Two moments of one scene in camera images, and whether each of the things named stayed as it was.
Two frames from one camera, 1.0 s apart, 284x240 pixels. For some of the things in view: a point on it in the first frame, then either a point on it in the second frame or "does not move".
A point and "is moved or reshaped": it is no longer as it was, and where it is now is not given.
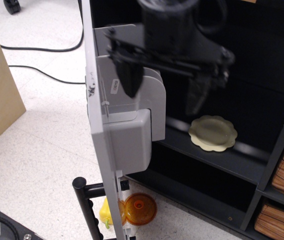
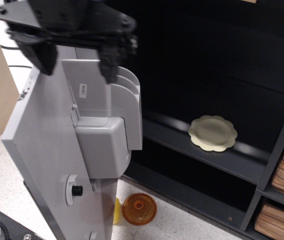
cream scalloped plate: [212, 133] does not move
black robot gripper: [172, 37] to [87, 23]
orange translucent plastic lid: [138, 209] does not move
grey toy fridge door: [122, 127] is moved or reshaped
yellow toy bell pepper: [105, 214] to [117, 212]
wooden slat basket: [277, 224] does not move
